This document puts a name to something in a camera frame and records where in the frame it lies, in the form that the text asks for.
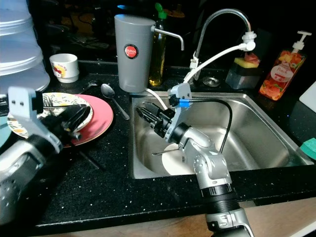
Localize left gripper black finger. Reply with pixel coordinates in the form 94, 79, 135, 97
67, 106, 90, 136
54, 105, 83, 117

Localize floral print plate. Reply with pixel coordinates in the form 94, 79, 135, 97
7, 92, 93, 140

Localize pink plate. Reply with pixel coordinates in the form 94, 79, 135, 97
64, 94, 114, 147

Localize white printed cup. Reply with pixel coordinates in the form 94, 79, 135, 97
49, 53, 79, 83

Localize thin dark stick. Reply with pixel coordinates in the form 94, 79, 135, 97
79, 151, 107, 171

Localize white plate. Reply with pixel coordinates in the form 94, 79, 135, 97
162, 143, 196, 176

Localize grey water filter canister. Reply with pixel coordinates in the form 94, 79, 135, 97
114, 14, 185, 93

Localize green capped oil bottle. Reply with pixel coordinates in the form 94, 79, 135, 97
148, 3, 168, 87

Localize teal plate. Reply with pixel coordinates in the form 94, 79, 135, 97
0, 116, 13, 149

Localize round metal counter fitting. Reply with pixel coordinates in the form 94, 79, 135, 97
202, 77, 222, 88

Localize white stacked plastic containers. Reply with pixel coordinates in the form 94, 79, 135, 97
0, 0, 51, 97

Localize black sponge holder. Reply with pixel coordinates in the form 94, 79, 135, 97
225, 59, 265, 90

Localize stainless steel sink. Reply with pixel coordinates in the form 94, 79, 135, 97
130, 90, 302, 179

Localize yellow sponge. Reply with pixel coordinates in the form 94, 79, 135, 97
234, 52, 262, 69

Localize peach soap pump bottle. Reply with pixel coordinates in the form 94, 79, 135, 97
259, 31, 312, 101

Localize chrome gooseneck faucet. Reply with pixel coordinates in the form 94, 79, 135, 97
193, 8, 252, 79

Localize teal cloth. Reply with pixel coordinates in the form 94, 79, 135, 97
299, 138, 316, 161

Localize white board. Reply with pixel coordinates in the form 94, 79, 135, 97
299, 80, 316, 112

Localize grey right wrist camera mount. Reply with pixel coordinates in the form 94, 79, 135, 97
165, 82, 192, 139

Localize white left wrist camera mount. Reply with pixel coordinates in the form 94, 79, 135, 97
7, 85, 65, 149

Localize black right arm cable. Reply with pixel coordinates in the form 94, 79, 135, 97
190, 98, 234, 154

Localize white faucet hose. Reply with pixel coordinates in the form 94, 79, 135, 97
146, 31, 257, 112

